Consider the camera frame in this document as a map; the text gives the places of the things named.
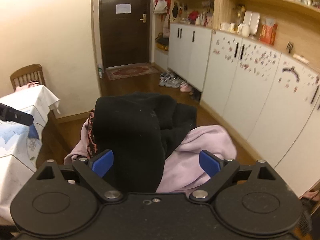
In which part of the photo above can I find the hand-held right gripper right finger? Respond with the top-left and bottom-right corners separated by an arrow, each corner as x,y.
189,149 -> 278,203

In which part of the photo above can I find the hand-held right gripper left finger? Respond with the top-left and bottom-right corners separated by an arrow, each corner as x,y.
35,149 -> 124,203

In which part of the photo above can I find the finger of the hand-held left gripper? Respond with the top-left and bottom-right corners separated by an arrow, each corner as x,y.
0,102 -> 34,126

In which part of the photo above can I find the black t-shirt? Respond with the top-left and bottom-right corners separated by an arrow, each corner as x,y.
92,92 -> 178,193

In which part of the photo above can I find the light pink sweatshirt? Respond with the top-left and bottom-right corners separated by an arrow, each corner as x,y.
64,119 -> 238,193

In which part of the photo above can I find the orange black patterned cloth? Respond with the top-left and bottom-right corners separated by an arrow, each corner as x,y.
86,109 -> 100,161

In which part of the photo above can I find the pink garment with striped trim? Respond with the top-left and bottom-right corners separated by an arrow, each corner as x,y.
15,81 -> 42,92

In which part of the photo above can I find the brown wooden chair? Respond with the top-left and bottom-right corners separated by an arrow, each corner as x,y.
10,64 -> 47,93

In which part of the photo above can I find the black garment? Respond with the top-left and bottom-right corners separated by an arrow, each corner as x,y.
160,102 -> 198,158

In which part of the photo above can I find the white stickered cabinet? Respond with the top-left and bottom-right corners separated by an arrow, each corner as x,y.
199,29 -> 320,198

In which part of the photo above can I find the row of shoes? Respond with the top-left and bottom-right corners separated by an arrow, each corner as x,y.
158,71 -> 193,93

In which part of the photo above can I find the red patterned door mat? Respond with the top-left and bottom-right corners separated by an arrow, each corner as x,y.
105,63 -> 161,81

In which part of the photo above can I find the white floor cabinet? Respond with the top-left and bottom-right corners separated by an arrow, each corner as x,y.
167,23 -> 213,92

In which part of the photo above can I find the black curved hook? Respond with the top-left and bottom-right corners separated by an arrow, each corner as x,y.
281,66 -> 301,83

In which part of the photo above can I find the dark brown door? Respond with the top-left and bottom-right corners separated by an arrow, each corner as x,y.
99,0 -> 153,69

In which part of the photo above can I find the black and yellow bag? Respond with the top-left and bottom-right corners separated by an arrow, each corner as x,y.
155,37 -> 169,51

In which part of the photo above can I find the white pitcher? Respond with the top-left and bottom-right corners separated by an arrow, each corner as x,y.
237,23 -> 251,38

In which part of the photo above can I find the long beige box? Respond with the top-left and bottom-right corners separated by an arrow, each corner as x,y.
292,53 -> 310,64

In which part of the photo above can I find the pink hanging garment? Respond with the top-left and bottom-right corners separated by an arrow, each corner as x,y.
162,12 -> 171,38

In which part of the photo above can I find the orange tissue packet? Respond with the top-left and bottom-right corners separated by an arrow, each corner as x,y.
259,23 -> 278,46

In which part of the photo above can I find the white rectangular board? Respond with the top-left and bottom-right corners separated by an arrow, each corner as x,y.
243,10 -> 261,35

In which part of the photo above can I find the white paper notice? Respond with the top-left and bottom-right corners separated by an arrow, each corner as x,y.
116,4 -> 132,14

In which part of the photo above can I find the white bag with red handles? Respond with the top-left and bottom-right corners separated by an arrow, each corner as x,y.
153,0 -> 169,14

